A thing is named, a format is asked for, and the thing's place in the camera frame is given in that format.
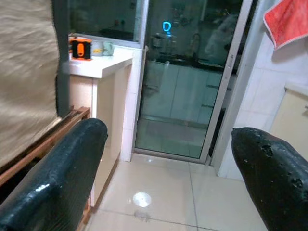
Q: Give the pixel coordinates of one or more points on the sliding glass door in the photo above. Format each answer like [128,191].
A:
[183,96]

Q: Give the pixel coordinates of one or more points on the beige cloth cover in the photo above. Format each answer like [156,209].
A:
[26,72]

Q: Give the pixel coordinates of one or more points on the pale green cup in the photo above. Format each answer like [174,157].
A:
[108,49]

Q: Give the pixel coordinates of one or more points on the cream cabinet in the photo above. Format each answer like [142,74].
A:
[293,115]

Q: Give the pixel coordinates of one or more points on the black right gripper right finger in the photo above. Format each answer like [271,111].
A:
[276,183]

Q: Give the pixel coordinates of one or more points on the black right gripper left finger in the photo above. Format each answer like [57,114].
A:
[55,173]

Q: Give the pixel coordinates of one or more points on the orange black device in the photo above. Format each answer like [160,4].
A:
[80,49]

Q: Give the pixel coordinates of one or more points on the red towel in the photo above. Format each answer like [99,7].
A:
[288,21]

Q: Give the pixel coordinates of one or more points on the aluminium framed window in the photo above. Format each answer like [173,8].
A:
[103,16]

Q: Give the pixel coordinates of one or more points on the white cup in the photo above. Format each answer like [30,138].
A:
[97,49]

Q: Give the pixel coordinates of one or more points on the white ledge counter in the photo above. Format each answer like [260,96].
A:
[106,96]

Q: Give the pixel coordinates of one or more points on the wooden slatted rack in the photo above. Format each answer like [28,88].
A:
[48,137]

